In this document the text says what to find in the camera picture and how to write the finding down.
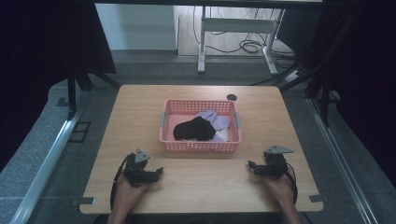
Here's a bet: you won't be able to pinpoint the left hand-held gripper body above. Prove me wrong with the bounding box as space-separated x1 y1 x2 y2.
122 148 157 188

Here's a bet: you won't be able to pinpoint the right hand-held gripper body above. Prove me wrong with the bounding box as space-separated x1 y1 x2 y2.
262 144 295 180

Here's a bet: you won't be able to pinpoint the white cloth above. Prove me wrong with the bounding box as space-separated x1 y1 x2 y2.
183 128 231 143

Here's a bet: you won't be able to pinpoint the pink plastic basket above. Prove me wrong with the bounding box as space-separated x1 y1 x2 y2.
159 99 243 153

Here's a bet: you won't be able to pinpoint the light purple cloth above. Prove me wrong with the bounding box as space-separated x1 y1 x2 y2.
194 108 232 143

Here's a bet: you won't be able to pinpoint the black cloth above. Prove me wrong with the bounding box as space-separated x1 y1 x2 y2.
173 116 217 142

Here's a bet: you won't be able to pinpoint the person's left hand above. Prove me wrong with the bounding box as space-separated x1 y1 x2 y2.
112 175 151 215

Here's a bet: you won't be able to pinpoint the person's right hand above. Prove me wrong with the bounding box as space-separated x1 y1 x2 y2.
263 167 296 207

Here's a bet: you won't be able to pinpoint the grey tape strip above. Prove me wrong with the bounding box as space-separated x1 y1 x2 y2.
308 194 330 203
71 196 97 207

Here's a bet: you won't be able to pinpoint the black tripod stand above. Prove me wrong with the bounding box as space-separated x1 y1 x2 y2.
272 8 347 127
64 68 121 114

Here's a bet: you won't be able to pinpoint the white power strip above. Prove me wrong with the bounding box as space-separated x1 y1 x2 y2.
284 69 304 84

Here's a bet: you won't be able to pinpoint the black curtain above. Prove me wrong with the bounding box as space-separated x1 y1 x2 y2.
306 0 396 189
0 0 118 173

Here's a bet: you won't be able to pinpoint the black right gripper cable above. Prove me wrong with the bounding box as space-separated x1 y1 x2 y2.
285 161 299 205

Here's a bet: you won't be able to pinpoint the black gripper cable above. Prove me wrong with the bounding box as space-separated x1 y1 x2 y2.
109 152 136 211
285 161 299 205

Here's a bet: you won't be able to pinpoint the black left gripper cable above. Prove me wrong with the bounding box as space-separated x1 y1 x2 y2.
109 152 136 211

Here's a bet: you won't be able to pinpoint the aluminium floor rail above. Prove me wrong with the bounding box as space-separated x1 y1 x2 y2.
306 97 380 224
9 101 87 224

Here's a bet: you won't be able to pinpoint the black floor cables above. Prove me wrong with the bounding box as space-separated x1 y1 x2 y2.
191 6 297 62

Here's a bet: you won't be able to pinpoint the white metal desk frame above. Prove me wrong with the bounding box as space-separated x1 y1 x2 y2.
197 6 286 76

